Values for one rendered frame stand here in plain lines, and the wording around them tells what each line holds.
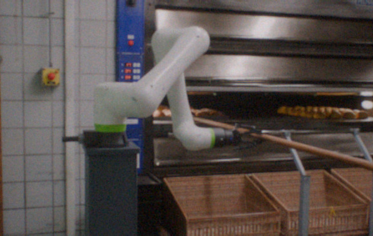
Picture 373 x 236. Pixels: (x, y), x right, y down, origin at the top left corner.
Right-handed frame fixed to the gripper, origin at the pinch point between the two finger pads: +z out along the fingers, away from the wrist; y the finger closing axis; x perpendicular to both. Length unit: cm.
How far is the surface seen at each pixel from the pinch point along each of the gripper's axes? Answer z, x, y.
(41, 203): -97, -79, 46
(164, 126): -24, -78, 3
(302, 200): 36, -18, 38
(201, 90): -7, -63, -20
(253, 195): 29, -61, 45
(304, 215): 37, -17, 46
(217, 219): -9, -29, 48
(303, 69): 71, -77, -34
